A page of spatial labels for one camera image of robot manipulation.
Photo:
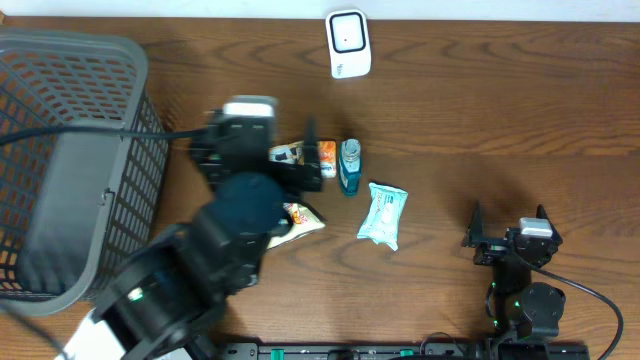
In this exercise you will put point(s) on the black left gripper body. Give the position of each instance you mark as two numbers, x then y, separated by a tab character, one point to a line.
305	186

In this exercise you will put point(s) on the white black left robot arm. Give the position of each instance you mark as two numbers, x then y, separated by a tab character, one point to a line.
167	295

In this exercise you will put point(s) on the white barcode scanner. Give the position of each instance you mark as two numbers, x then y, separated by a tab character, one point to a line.
348	43

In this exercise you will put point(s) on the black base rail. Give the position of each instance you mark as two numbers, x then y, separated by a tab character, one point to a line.
434	349

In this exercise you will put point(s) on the dark grey plastic basket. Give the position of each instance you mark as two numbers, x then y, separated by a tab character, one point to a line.
81	197

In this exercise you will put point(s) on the yellow snack bag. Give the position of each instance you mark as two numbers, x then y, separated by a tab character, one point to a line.
304	221

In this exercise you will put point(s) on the blue mouthwash bottle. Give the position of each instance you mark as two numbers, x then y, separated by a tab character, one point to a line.
350	166

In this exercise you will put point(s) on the teal wet wipes pack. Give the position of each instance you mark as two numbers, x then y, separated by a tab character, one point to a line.
381	224

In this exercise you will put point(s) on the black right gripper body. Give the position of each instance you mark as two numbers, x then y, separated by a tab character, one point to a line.
491	251

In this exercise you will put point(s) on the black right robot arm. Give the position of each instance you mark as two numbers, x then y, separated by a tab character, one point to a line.
524	311

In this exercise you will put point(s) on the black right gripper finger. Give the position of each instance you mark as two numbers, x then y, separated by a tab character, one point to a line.
542	214
474	234

